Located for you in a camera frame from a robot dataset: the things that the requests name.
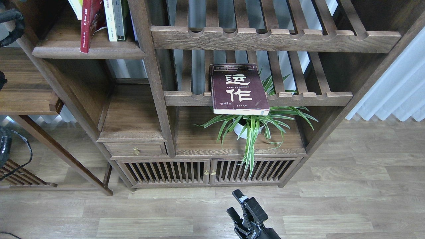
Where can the yellow green cover book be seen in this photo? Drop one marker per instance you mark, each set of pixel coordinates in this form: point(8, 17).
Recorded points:
point(77, 7)

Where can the brass cabinet door knobs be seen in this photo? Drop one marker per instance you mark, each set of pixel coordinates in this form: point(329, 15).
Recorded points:
point(208, 172)

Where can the red cover book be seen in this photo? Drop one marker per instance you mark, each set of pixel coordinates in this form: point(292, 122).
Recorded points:
point(93, 19)

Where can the white plant pot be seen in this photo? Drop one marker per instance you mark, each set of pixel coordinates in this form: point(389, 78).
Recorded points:
point(242, 129)

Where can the white spine book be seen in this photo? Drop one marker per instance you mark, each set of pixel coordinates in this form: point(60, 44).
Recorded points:
point(110, 20)

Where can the dark green spine book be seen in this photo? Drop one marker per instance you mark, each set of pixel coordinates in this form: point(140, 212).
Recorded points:
point(121, 12)

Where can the dark wooden bookshelf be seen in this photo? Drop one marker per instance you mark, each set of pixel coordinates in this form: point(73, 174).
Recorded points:
point(152, 90)

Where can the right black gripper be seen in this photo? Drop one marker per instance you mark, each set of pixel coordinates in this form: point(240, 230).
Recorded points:
point(253, 227)

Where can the brass drawer knob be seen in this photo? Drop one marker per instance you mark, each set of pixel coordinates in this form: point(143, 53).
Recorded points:
point(136, 151)

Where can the wooden side table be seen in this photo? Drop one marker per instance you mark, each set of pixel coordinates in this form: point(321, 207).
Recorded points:
point(27, 93)

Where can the white curtain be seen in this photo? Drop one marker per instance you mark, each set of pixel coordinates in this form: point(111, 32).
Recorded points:
point(400, 91)

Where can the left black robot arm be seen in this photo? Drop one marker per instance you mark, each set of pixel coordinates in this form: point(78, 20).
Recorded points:
point(6, 134)

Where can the dark maroon book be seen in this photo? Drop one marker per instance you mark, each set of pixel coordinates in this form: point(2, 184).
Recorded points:
point(237, 90)

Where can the green spider plant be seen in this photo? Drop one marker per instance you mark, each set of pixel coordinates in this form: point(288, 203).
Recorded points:
point(274, 118)

